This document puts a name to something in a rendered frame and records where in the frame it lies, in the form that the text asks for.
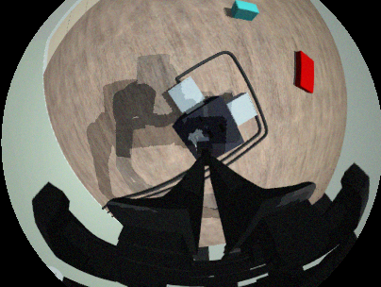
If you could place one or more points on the red flat block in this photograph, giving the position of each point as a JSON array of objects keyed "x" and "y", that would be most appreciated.
[{"x": 305, "y": 71}]

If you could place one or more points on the teal rectangular block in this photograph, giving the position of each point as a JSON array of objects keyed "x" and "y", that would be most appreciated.
[{"x": 244, "y": 10}]

